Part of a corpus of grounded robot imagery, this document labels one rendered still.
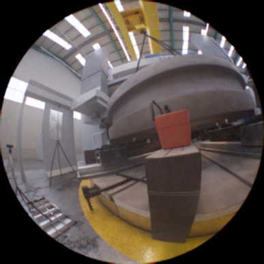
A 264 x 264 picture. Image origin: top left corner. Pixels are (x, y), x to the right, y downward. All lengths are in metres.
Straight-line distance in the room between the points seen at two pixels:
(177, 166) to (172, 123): 0.16
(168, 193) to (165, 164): 0.08
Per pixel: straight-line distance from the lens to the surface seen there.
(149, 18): 11.43
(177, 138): 0.33
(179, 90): 1.21
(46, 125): 3.17
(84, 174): 1.37
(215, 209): 0.60
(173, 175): 0.23
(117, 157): 1.37
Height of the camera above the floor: 0.73
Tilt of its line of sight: 7 degrees up
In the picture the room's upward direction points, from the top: 8 degrees counter-clockwise
